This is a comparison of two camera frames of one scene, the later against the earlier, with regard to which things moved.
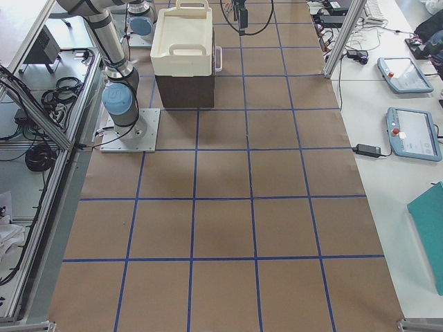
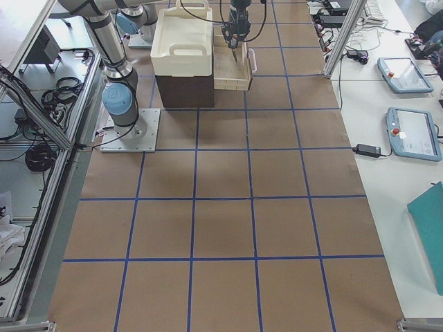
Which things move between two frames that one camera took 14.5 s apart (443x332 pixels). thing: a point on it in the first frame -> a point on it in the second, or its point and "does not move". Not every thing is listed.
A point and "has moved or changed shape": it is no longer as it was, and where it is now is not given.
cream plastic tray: x=182 y=43 does not move
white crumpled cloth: x=10 y=234 does not move
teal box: x=426 y=213 does not move
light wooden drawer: x=218 y=58 has moved or changed shape
